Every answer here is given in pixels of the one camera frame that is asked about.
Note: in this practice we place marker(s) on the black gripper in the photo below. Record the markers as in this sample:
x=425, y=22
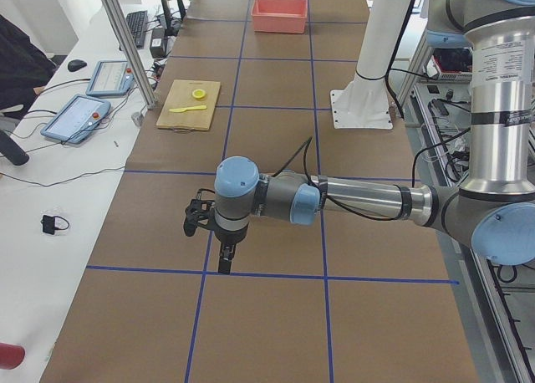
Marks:
x=230, y=236

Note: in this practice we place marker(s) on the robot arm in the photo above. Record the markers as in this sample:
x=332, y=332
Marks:
x=281, y=115

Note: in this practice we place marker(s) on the yellow plastic knife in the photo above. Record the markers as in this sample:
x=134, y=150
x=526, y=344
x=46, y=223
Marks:
x=188, y=108

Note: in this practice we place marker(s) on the yellow lemon slices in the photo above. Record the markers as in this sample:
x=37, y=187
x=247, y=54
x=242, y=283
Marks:
x=198, y=94

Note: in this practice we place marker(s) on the bamboo cutting board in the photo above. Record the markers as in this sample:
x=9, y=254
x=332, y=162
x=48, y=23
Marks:
x=190, y=105

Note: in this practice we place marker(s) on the small black clip device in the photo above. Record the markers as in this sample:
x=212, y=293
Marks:
x=54, y=223

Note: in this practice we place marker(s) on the near teach pendant tablet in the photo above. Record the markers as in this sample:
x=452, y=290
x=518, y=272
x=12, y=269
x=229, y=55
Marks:
x=77, y=119

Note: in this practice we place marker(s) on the teach pendant tablet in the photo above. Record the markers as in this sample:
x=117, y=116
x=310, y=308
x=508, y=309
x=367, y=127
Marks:
x=111, y=78
x=77, y=119

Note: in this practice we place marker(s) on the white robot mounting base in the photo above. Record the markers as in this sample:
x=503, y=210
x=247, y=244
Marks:
x=364, y=103

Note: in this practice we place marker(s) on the far teach pendant tablet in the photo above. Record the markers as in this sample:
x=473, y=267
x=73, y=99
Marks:
x=111, y=78

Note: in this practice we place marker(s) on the black power adapter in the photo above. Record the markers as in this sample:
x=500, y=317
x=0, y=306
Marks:
x=158, y=43

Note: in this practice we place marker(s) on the red cylinder object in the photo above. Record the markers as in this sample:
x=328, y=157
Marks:
x=11, y=356

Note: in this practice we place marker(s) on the black computer mouse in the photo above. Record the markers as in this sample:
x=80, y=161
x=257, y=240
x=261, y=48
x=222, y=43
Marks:
x=76, y=65

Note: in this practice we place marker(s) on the pink plastic bin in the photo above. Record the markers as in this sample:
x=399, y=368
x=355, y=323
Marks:
x=279, y=16

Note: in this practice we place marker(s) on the black keyboard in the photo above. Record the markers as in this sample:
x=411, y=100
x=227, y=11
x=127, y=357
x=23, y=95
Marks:
x=137, y=22

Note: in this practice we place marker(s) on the aluminium frame post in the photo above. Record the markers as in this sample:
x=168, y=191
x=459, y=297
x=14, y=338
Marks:
x=126, y=41

